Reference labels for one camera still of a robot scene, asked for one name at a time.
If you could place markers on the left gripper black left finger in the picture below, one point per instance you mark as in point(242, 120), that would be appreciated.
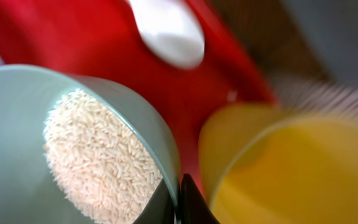
point(159, 209)

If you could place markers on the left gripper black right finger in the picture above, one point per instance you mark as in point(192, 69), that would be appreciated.
point(193, 208)

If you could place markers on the green bowl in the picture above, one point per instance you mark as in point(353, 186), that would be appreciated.
point(28, 193)

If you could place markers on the grey dishwasher rack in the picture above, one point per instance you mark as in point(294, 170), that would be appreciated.
point(330, 28)

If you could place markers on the white rice pile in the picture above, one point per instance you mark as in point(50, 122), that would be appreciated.
point(97, 161)

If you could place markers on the yellow plastic cup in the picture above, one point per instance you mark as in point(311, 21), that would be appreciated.
point(262, 165)

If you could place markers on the white plastic spoon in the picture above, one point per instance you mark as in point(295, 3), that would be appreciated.
point(170, 29)

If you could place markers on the red plastic tray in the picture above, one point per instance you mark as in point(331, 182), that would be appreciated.
point(99, 38)

